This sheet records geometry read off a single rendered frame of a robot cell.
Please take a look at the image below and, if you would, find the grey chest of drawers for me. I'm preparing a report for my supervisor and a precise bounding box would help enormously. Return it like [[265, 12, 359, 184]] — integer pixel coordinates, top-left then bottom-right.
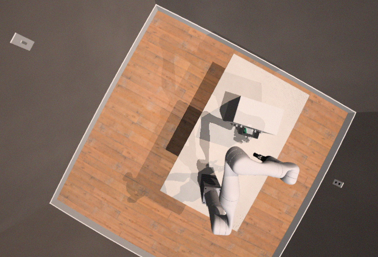
[[223, 96, 284, 135]]

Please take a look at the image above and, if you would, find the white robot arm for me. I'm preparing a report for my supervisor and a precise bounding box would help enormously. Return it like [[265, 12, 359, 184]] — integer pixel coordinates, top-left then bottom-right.
[[205, 146, 299, 235]]

